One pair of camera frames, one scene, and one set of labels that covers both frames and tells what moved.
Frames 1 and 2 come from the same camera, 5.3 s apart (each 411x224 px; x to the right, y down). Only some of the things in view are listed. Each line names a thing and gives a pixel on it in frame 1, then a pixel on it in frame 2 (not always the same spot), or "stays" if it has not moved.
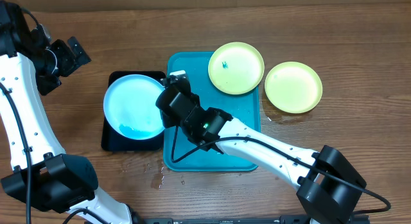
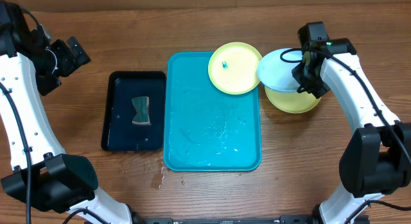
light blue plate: [130, 108] -> [274, 68]
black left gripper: [72, 60] stays
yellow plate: [236, 68] stays
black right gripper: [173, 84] -> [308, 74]
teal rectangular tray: [245, 106] stays
